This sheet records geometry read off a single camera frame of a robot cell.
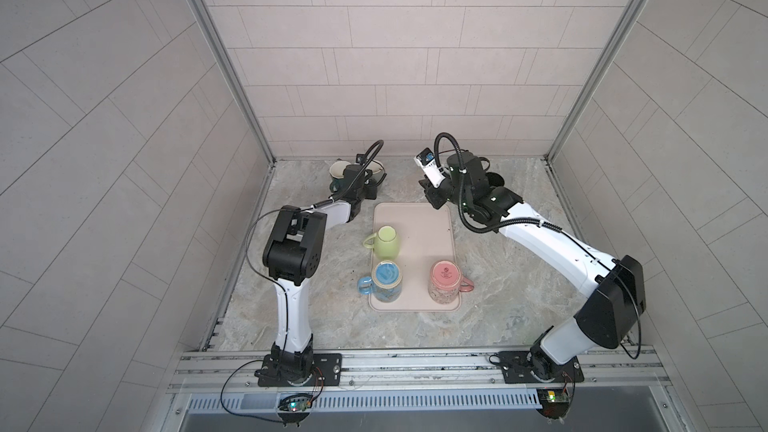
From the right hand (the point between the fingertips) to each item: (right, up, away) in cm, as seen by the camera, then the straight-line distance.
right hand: (422, 177), depth 78 cm
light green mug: (-10, -18, +5) cm, 21 cm away
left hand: (-14, +2, +23) cm, 28 cm away
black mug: (+27, 0, +23) cm, 35 cm away
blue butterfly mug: (-10, -27, -3) cm, 29 cm away
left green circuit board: (-29, -51, -14) cm, 60 cm away
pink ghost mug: (+6, -26, -3) cm, 27 cm away
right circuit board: (+30, -52, -10) cm, 61 cm away
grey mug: (-13, +3, +17) cm, 22 cm away
